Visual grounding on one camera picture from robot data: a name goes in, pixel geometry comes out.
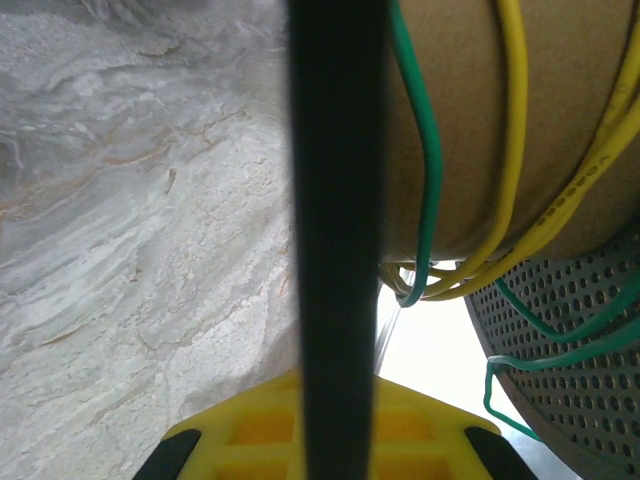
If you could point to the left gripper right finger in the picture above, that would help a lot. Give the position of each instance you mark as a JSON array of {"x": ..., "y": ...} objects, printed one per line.
[{"x": 415, "y": 445}]

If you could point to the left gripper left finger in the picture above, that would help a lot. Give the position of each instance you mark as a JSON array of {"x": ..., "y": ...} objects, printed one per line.
[{"x": 250, "y": 440}]

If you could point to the white box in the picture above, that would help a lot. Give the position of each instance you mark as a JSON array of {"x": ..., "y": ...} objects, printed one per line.
[{"x": 435, "y": 340}]

